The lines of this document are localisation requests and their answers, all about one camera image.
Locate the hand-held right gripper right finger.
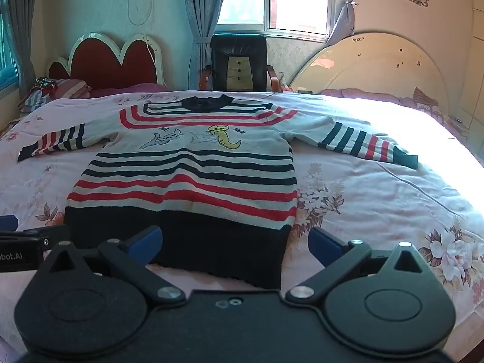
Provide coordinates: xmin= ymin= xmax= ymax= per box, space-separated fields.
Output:
xmin=308 ymin=227 xmax=430 ymax=307

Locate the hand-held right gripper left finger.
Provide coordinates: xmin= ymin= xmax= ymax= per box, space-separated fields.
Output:
xmin=38 ymin=225 xmax=187 ymax=308

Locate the striped knit sweater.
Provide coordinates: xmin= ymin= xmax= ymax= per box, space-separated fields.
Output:
xmin=17 ymin=94 xmax=420 ymax=290

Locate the floral pink bed sheet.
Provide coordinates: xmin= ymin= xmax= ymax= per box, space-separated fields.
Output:
xmin=0 ymin=90 xmax=484 ymax=363

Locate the striped pillow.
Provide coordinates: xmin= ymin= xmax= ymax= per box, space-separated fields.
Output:
xmin=19 ymin=78 xmax=92 ymax=114

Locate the dark red ribbon bow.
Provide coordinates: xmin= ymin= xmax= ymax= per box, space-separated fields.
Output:
xmin=34 ymin=77 xmax=58 ymax=95

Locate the magenta pillow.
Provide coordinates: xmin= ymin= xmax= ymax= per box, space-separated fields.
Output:
xmin=89 ymin=82 xmax=169 ymax=99

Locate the pink pillow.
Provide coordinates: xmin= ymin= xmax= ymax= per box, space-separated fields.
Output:
xmin=321 ymin=88 xmax=410 ymax=103

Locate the side window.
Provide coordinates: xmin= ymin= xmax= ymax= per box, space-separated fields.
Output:
xmin=0 ymin=8 xmax=19 ymax=88

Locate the red heart-shaped headboard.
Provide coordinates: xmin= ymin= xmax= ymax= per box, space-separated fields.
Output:
xmin=48 ymin=32 xmax=166 ymax=92

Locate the cream round headboard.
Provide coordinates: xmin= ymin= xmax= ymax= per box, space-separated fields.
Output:
xmin=289 ymin=32 xmax=451 ymax=122

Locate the black leather armchair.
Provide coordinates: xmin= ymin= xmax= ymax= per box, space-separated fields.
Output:
xmin=199 ymin=33 xmax=283 ymax=93

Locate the grey curtain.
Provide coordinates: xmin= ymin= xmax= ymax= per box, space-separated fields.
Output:
xmin=0 ymin=0 xmax=41 ymax=88

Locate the cream wardrobe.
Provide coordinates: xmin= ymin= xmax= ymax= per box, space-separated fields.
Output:
xmin=448 ymin=8 xmax=484 ymax=148

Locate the blue-grey patterned curtain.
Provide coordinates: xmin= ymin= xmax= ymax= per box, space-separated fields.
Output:
xmin=181 ymin=0 xmax=243 ymax=90
xmin=326 ymin=0 xmax=358 ymax=46

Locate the bright window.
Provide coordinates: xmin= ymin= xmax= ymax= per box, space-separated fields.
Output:
xmin=217 ymin=0 xmax=335 ymax=41

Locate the white hanging cable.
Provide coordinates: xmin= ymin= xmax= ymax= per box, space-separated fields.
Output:
xmin=128 ymin=0 xmax=156 ymax=62

